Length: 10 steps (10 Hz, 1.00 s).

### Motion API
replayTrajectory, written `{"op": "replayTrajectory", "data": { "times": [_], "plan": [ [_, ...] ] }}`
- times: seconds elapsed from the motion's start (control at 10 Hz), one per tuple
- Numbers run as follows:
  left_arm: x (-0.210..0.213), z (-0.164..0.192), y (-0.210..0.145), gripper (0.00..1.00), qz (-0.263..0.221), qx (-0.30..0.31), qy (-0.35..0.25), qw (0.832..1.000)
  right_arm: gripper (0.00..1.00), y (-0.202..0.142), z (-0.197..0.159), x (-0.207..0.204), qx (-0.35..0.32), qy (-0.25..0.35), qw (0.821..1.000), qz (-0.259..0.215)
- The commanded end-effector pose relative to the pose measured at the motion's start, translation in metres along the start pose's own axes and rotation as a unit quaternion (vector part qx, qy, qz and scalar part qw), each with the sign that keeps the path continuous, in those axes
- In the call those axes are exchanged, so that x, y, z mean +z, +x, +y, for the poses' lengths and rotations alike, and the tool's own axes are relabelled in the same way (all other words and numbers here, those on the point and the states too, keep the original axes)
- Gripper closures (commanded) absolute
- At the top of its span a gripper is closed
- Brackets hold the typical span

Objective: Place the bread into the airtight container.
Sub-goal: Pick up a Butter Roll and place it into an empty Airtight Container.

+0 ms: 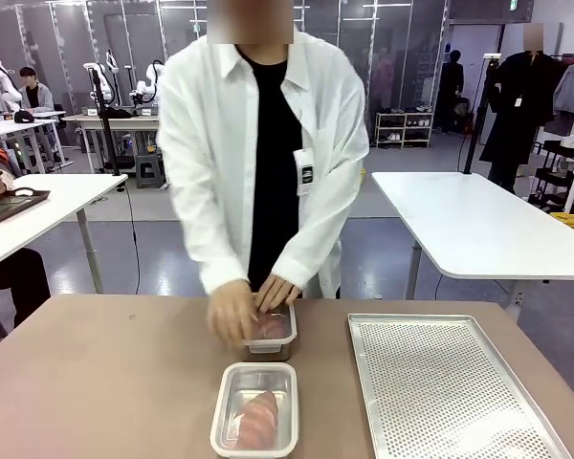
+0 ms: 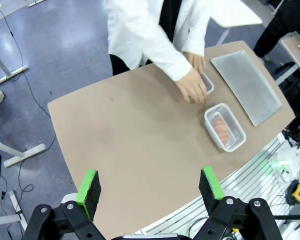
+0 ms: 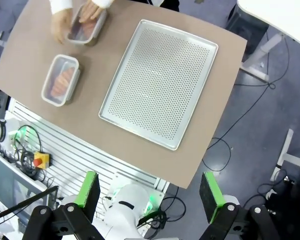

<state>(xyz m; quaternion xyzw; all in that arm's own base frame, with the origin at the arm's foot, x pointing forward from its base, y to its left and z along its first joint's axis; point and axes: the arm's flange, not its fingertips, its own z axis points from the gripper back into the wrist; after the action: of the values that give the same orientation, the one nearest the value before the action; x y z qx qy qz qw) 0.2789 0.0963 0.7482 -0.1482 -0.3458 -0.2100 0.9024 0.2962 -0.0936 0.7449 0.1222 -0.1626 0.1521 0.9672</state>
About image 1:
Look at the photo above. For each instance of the person's right hand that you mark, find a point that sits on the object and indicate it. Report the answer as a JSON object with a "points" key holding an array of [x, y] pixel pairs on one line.
{"points": [[232, 311]]}

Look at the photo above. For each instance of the person's left hand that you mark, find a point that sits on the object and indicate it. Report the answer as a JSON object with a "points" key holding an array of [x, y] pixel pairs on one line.
{"points": [[277, 292]]}

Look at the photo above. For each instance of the golden brown croissant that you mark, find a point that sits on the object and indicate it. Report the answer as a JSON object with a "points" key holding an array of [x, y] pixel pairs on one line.
{"points": [[256, 421], [272, 327]]}

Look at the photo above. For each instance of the clear plastic clip lid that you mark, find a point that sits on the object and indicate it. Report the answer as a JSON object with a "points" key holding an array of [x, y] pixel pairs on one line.
{"points": [[292, 334], [220, 411]]}

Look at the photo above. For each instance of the person's left forearm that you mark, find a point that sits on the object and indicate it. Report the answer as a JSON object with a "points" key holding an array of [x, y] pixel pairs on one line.
{"points": [[311, 244]]}

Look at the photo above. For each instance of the person's right forearm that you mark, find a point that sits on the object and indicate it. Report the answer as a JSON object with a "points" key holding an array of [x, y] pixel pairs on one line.
{"points": [[210, 239]]}

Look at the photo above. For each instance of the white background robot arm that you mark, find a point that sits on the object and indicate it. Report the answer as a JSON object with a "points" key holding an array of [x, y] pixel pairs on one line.
{"points": [[153, 76], [111, 86], [5, 88]]}

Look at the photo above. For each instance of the stainless steel rectangular container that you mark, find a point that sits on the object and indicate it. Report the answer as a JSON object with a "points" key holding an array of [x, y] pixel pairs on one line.
{"points": [[268, 353], [258, 382]]}

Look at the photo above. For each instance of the white and black name badge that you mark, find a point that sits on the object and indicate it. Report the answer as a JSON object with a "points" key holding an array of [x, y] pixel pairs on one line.
{"points": [[304, 172]]}

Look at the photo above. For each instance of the grey plastic step stool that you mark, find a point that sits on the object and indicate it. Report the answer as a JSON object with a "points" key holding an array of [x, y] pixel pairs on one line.
{"points": [[150, 172]]}

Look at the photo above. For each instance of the person in white shirt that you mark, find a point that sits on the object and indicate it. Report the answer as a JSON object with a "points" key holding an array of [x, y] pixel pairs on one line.
{"points": [[210, 143]]}

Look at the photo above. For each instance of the perforated metal baking tray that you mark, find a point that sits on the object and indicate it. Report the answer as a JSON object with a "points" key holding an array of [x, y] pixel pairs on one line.
{"points": [[435, 406]]}

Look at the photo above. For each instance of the white side table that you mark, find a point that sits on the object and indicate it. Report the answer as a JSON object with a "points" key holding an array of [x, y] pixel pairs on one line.
{"points": [[52, 210]]}

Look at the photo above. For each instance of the white shoe rack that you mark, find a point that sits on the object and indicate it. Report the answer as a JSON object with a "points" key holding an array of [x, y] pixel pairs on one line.
{"points": [[404, 122]]}

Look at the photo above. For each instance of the seated person in black trousers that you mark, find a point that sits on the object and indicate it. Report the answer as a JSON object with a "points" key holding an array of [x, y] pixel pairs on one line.
{"points": [[19, 282]]}

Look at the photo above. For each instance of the white background work table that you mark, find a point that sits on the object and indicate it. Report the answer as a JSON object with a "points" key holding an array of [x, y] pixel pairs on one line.
{"points": [[124, 120]]}

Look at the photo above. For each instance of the brown plastic tray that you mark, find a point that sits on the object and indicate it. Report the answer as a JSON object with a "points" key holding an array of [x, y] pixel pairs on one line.
{"points": [[14, 205]]}

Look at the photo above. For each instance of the black pole with white top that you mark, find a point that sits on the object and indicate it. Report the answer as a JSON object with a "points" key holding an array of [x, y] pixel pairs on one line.
{"points": [[473, 134]]}

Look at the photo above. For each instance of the standing person in black clothes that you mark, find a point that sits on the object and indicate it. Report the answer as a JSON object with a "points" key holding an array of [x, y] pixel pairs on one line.
{"points": [[452, 91]]}

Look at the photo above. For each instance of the black cap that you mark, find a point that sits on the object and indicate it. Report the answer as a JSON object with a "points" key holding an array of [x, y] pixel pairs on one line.
{"points": [[24, 116]]}

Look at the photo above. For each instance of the white background desk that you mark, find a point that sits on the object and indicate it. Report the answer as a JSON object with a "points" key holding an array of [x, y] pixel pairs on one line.
{"points": [[9, 125]]}

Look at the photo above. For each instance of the seated person in grey top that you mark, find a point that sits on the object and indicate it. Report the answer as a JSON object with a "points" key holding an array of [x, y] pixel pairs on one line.
{"points": [[36, 95]]}

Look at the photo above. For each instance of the black utility cart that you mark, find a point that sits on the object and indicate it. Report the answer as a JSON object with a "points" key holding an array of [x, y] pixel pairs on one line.
{"points": [[555, 177]]}

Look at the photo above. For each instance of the figure in black coat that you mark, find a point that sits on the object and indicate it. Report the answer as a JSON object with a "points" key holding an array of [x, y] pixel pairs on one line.
{"points": [[516, 105]]}

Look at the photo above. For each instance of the black camera pole stand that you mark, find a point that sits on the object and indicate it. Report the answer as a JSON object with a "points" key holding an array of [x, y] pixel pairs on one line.
{"points": [[106, 129]]}

